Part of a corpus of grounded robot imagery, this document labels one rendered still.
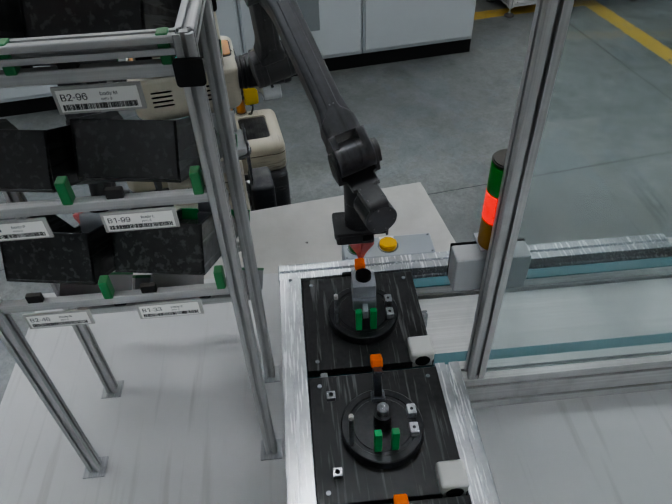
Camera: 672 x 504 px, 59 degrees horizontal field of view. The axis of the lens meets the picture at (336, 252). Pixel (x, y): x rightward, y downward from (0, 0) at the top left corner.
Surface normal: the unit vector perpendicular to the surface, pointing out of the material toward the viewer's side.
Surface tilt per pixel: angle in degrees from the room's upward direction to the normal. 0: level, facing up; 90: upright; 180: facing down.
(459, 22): 90
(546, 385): 90
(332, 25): 90
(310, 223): 0
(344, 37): 90
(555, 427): 0
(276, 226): 0
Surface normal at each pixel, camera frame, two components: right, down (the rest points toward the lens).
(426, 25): 0.23, 0.66
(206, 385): -0.03, -0.73
